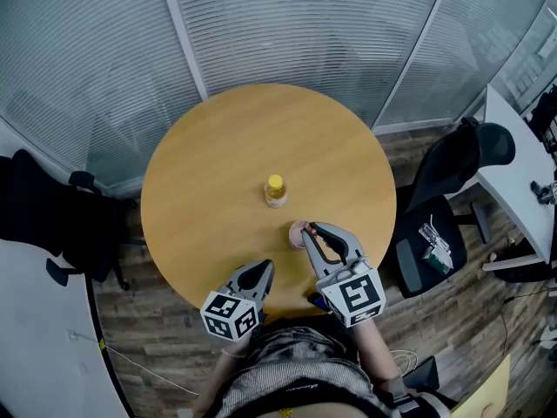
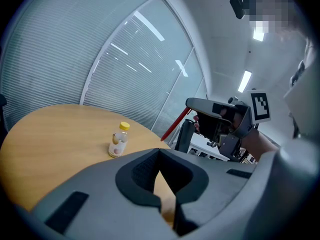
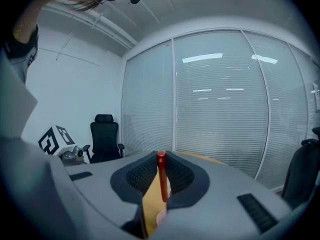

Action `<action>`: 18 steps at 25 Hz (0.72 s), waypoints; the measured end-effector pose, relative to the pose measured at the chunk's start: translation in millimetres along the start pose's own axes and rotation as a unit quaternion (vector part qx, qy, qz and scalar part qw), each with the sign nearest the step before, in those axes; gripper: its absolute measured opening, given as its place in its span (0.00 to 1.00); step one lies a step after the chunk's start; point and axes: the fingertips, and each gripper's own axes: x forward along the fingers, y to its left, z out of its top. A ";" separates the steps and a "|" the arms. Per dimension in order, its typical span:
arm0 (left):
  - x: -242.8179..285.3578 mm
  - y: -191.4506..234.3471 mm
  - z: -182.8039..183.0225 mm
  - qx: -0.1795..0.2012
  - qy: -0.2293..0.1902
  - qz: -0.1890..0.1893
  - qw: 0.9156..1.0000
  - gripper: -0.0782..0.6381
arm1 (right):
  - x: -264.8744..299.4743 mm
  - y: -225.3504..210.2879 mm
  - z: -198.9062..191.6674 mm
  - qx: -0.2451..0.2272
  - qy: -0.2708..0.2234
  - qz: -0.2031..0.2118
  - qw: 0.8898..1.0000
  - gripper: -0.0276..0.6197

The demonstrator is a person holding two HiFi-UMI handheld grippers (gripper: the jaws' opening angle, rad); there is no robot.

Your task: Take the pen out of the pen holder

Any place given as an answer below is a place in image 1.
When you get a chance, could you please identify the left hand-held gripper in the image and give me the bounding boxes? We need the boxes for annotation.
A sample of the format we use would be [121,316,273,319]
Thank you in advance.
[199,259,276,344]

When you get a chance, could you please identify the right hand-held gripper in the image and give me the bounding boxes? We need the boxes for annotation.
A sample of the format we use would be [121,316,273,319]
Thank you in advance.
[301,221,387,329]

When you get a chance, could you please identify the pink pen holder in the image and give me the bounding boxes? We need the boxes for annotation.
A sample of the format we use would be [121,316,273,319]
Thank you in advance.
[287,219,312,251]

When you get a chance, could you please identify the person's right forearm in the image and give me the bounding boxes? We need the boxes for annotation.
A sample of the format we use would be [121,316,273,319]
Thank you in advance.
[351,319,402,389]

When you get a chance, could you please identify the person's left forearm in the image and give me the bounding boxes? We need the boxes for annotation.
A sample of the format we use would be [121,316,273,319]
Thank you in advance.
[192,336,254,418]

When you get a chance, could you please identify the black phone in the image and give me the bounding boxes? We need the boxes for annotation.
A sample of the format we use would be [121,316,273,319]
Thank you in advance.
[306,292,332,314]

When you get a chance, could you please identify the yellow capped drink bottle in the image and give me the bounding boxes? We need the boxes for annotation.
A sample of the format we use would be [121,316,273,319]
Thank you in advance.
[262,174,289,210]

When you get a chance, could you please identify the person's grey tweed clothing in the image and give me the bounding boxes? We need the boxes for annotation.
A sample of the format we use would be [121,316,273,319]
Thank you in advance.
[207,323,458,418]

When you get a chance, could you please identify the clear plastic package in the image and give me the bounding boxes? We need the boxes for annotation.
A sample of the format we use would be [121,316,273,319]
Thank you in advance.
[418,214,450,253]

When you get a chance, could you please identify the green box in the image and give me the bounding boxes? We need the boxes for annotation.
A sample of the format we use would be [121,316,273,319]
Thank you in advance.
[421,246,454,277]

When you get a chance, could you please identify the black mesh office chair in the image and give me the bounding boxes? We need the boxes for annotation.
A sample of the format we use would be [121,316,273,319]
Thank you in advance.
[393,117,517,300]

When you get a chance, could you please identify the black flat bag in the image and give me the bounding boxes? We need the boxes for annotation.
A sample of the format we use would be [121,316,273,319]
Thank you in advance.
[401,356,441,392]

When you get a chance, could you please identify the white straight desk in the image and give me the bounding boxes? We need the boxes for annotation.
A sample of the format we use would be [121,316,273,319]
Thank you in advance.
[473,84,557,273]

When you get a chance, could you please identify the yellow board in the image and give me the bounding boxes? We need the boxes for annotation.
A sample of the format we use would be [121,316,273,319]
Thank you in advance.
[451,354,513,418]

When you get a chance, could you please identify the black padded office chair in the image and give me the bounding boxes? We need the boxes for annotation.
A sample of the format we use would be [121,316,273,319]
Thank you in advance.
[0,147,132,292]

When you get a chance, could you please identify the grey device on desk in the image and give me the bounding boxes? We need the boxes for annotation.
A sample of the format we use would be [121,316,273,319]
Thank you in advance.
[529,179,557,206]

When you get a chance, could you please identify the white curved desk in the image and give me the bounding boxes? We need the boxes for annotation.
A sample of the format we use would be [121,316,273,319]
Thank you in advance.
[0,236,134,418]

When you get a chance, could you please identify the black equipment pile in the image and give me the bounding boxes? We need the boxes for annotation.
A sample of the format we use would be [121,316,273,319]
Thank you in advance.
[527,90,557,155]

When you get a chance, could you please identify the white floor cable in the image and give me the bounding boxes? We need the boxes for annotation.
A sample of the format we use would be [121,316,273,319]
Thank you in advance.
[68,330,202,399]

